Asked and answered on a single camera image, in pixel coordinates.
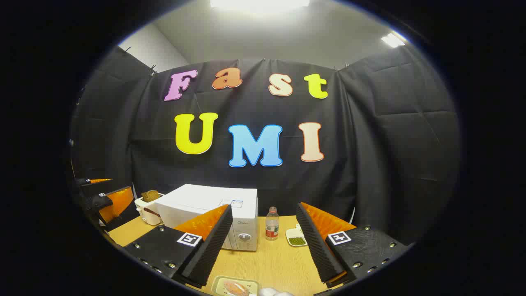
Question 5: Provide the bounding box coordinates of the clear plastic bottle red label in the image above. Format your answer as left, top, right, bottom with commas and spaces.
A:
265, 207, 280, 241

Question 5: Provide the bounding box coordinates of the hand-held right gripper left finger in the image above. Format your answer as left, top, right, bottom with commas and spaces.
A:
123, 204, 233, 288

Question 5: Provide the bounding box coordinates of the white divided tray with beans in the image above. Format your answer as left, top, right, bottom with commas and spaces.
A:
286, 224, 308, 247

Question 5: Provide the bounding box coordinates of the white microwave oven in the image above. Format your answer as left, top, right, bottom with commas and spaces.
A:
155, 184, 258, 252

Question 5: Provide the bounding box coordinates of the white toaster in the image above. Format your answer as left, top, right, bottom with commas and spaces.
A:
134, 193, 165, 226

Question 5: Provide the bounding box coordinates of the pale green food tray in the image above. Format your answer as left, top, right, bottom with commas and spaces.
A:
211, 275, 261, 296

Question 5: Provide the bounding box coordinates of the black backdrop cloth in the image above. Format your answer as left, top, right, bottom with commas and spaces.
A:
70, 46, 461, 247

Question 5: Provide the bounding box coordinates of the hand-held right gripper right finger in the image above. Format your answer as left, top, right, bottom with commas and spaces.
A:
296, 202, 411, 288

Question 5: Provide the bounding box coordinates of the ceiling light panel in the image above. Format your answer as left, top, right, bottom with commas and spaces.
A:
381, 32, 407, 48
210, 0, 309, 9

